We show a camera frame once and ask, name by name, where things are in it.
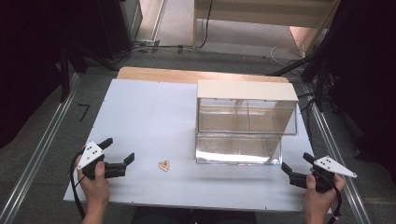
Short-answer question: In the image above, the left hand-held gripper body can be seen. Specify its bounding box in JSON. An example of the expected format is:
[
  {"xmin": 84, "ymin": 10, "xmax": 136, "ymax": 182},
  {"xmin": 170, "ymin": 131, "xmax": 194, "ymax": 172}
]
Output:
[{"xmin": 77, "ymin": 140, "xmax": 106, "ymax": 181}]

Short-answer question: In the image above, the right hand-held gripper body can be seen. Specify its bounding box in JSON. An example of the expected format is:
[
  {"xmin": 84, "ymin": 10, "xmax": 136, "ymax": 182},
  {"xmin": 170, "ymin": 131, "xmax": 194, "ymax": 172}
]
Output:
[{"xmin": 311, "ymin": 155, "xmax": 358, "ymax": 193}]

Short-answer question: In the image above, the clear plastic storage box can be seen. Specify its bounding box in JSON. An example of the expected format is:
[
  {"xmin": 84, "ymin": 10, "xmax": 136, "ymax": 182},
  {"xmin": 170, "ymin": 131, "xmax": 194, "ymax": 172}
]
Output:
[{"xmin": 195, "ymin": 79, "xmax": 300, "ymax": 166}]

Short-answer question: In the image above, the person's right hand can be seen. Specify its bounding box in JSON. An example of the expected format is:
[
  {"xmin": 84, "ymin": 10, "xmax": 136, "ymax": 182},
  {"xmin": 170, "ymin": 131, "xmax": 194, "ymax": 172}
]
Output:
[{"xmin": 303, "ymin": 174, "xmax": 347, "ymax": 216}]

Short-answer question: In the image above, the person's left hand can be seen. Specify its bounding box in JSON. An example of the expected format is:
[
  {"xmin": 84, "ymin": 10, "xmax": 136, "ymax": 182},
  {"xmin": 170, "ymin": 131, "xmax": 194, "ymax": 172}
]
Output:
[{"xmin": 74, "ymin": 148, "xmax": 110, "ymax": 206}]

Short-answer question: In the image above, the black metal stand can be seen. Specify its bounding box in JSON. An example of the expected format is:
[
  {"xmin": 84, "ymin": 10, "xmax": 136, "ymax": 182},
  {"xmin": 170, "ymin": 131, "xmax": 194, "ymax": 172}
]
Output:
[{"xmin": 265, "ymin": 18, "xmax": 344, "ymax": 113}]

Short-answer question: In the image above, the black curtain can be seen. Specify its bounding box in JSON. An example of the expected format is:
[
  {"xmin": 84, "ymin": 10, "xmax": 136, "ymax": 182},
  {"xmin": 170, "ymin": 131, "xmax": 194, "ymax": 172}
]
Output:
[
  {"xmin": 306, "ymin": 0, "xmax": 396, "ymax": 185},
  {"xmin": 0, "ymin": 0, "xmax": 134, "ymax": 150}
]

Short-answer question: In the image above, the wooden shelf unit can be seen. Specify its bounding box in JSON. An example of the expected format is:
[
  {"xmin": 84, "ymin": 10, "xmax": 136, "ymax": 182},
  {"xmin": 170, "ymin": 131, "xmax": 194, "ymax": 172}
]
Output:
[{"xmin": 191, "ymin": 0, "xmax": 341, "ymax": 52}]

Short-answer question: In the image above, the metal floor rail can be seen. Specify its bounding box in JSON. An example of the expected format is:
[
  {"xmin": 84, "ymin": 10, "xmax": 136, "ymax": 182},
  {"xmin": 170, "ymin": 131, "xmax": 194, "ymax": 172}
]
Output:
[
  {"xmin": 0, "ymin": 74, "xmax": 80, "ymax": 224},
  {"xmin": 302, "ymin": 83, "xmax": 373, "ymax": 224}
]

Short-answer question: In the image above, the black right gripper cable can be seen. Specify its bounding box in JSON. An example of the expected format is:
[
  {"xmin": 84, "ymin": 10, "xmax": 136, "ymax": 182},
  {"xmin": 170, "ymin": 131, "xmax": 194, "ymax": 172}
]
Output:
[{"xmin": 320, "ymin": 172, "xmax": 344, "ymax": 224}]

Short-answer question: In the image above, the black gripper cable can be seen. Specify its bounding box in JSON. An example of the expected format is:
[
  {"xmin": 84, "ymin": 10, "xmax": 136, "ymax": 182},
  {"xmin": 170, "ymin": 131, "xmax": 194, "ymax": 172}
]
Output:
[
  {"xmin": 320, "ymin": 172, "xmax": 344, "ymax": 224},
  {"xmin": 69, "ymin": 152, "xmax": 87, "ymax": 220}
]

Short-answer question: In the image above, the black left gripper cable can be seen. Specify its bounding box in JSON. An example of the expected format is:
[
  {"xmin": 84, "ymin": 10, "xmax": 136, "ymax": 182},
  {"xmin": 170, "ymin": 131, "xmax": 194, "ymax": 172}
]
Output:
[{"xmin": 69, "ymin": 152, "xmax": 87, "ymax": 220}]

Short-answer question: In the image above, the black cable beside table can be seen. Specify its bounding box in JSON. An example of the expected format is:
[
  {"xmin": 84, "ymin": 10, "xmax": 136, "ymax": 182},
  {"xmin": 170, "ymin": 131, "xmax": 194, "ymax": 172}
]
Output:
[{"xmin": 297, "ymin": 91, "xmax": 317, "ymax": 143}]

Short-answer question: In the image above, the white floor cable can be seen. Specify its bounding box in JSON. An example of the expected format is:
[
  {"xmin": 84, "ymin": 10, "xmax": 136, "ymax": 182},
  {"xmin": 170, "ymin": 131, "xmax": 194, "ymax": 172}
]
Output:
[{"xmin": 269, "ymin": 44, "xmax": 305, "ymax": 67}]

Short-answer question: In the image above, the black hanging cable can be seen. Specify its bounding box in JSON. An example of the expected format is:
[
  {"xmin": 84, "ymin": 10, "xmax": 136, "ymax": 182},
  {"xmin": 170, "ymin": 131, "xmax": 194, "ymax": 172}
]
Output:
[{"xmin": 198, "ymin": 0, "xmax": 215, "ymax": 49}]

